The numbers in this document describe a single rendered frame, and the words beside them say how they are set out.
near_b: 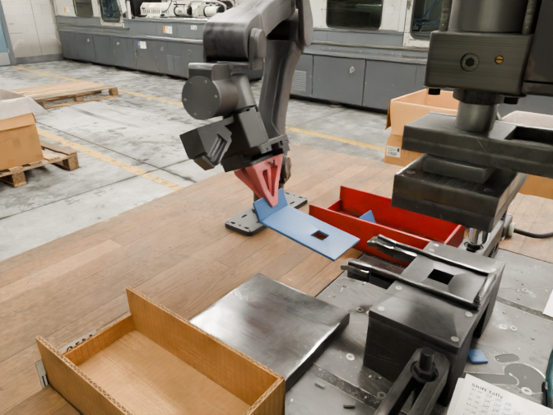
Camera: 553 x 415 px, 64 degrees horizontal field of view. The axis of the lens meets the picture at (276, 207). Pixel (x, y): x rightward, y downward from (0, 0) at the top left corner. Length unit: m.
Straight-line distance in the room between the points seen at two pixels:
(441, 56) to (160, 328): 0.43
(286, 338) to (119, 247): 0.39
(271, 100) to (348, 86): 5.04
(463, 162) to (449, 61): 0.10
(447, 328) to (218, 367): 0.25
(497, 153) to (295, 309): 0.32
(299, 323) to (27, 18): 11.41
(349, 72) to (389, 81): 0.56
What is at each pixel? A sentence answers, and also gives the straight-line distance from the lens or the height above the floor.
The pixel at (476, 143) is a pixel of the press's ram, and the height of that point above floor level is 1.18.
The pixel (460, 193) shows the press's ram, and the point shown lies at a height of 1.14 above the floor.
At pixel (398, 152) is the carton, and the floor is 0.40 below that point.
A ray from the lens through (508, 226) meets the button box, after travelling 0.92.
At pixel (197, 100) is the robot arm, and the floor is 1.18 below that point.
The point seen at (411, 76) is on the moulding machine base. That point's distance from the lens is 5.46.
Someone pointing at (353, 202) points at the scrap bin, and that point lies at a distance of 0.90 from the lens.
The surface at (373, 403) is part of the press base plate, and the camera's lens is 0.54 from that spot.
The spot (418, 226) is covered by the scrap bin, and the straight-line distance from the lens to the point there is 0.86.
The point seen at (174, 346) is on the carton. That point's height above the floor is 0.92.
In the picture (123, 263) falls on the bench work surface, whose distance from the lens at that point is 0.79.
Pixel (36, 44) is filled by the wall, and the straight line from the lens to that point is 11.86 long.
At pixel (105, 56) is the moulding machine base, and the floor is 0.24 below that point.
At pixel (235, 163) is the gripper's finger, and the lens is 0.67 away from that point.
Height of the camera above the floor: 1.30
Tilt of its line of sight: 25 degrees down
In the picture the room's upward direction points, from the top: straight up
